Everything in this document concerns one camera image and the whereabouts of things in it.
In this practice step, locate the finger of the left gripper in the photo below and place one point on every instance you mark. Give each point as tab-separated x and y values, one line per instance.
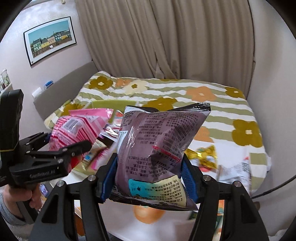
69	150
35	142

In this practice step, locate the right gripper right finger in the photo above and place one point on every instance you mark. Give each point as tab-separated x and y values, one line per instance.
191	176

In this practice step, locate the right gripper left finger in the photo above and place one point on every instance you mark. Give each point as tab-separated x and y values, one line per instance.
106	179

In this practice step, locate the gold yellow snack bag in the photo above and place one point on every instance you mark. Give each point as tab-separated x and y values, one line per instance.
205	157

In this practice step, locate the pink striped snack bag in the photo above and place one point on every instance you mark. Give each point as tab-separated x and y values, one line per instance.
72	129

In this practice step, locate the white corn roll bag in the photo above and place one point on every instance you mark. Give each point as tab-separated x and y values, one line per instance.
239	172

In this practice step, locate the purple chip bag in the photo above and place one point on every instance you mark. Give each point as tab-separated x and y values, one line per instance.
150	148

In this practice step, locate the blue yellow snack bag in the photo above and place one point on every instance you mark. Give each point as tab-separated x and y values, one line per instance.
96	149

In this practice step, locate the person left hand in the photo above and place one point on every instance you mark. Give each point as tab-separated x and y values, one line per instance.
12	196

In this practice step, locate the blue white item on headboard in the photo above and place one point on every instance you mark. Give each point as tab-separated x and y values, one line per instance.
48	84

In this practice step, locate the grey headboard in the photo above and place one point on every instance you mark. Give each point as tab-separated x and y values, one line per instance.
64	89

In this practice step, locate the framed town picture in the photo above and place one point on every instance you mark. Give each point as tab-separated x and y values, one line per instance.
48	38

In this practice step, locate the beige curtain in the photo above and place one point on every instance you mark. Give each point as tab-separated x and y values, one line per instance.
200	40

